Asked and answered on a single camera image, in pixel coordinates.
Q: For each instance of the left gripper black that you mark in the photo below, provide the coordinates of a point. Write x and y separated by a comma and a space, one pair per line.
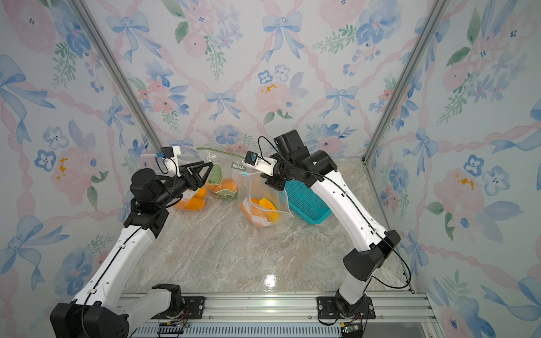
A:
195, 181

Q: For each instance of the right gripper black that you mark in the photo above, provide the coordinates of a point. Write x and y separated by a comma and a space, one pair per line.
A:
279, 183

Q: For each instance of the clear plastic bag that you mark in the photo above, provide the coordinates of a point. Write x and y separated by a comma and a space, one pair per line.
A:
252, 186
148, 161

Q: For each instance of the clear zip-top bag green print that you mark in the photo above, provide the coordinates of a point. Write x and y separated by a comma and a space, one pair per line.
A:
226, 165

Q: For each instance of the yellow mango basket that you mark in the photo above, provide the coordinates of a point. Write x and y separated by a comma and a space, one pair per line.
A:
271, 213

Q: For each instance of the orange mango basket back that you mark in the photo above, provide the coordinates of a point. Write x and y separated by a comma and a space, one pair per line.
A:
255, 214

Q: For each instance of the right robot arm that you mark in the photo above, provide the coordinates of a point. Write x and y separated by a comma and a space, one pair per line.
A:
373, 244

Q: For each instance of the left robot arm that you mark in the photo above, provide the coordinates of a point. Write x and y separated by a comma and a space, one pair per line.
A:
94, 311

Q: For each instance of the teal plastic basket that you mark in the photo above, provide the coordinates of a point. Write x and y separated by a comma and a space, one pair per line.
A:
305, 203

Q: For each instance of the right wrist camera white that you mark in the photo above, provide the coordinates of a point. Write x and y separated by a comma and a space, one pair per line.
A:
261, 164

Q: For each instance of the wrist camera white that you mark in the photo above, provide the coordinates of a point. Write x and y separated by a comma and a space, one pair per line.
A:
261, 164
169, 156

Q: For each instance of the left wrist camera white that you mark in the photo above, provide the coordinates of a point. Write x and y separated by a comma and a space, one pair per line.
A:
169, 156

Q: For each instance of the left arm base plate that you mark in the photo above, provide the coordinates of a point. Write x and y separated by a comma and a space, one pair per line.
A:
187, 307

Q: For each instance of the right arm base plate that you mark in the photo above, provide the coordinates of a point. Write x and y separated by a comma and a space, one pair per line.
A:
331, 308

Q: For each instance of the aluminium frame rail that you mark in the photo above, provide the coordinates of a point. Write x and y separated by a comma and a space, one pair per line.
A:
305, 314

